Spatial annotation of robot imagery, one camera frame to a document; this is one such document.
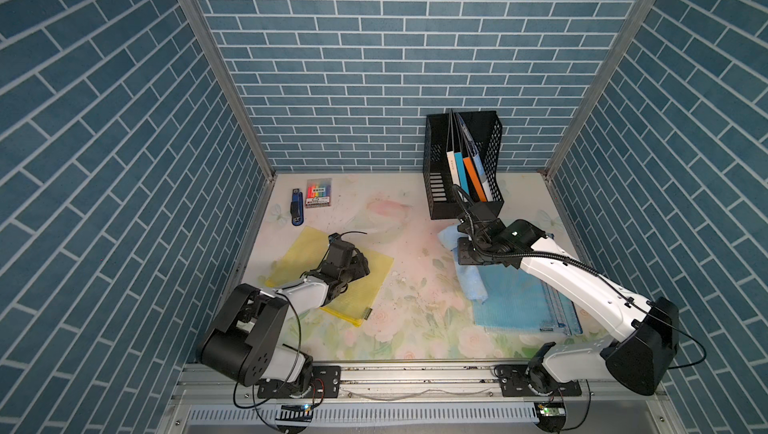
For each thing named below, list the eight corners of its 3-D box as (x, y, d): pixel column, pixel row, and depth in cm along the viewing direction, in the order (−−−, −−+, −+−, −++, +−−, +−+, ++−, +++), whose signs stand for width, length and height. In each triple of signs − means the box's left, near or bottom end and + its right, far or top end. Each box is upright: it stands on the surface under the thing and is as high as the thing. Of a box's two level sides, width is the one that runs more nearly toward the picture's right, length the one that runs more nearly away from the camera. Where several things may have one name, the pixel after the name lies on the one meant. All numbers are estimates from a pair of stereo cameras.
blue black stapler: (294, 226, 107) (290, 217, 102) (294, 195, 116) (291, 186, 112) (303, 225, 107) (299, 215, 103) (303, 194, 117) (299, 184, 112)
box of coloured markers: (305, 207, 112) (304, 204, 111) (308, 183, 121) (307, 179, 119) (330, 206, 113) (329, 202, 111) (331, 181, 121) (331, 177, 120)
